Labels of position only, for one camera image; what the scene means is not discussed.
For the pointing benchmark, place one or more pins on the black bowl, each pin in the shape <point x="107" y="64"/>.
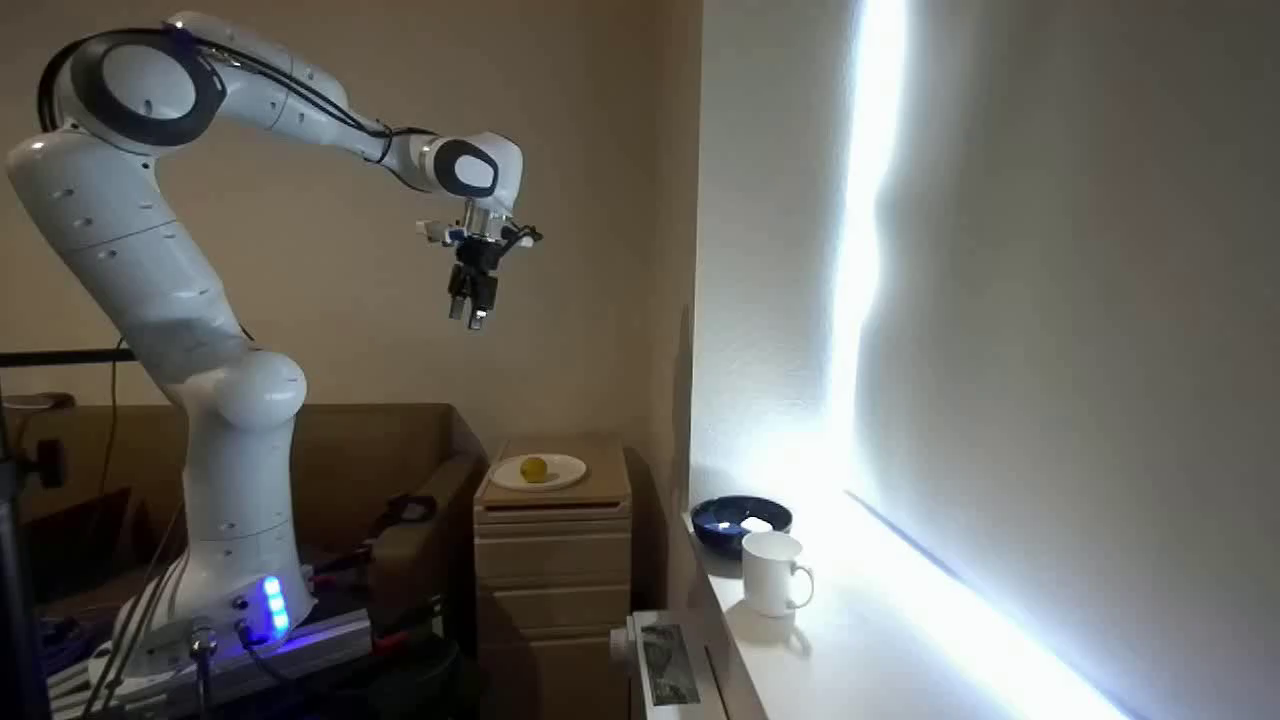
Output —
<point x="723" y="521"/>

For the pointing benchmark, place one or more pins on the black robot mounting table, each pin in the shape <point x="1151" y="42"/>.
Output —
<point x="335" y="672"/>

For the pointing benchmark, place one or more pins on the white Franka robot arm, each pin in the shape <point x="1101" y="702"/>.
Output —
<point x="134" y="254"/>

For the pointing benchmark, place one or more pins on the yellow lemon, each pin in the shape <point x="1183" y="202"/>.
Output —
<point x="535" y="469"/>

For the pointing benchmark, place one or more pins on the white radiator knob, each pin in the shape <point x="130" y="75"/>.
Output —
<point x="622" y="641"/>

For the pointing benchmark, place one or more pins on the light wooden drawer cabinet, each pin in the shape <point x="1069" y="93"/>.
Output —
<point x="552" y="574"/>

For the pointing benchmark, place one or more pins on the white mug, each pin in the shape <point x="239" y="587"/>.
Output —
<point x="770" y="578"/>

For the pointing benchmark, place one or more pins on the white radiator heater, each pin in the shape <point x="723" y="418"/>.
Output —
<point x="664" y="667"/>

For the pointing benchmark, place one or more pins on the aluminium profile rail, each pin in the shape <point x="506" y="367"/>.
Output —
<point x="323" y="636"/>

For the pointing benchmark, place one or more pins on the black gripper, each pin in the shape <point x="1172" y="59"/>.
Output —
<point x="475" y="266"/>

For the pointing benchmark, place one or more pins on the white roller blind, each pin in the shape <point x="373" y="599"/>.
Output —
<point x="1066" y="295"/>

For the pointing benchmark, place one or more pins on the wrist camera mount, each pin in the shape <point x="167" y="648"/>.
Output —
<point x="514" y="237"/>

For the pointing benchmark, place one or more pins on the white round plate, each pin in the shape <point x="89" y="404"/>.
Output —
<point x="566" y="469"/>

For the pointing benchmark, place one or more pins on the white window sill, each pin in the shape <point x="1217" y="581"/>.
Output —
<point x="883" y="624"/>

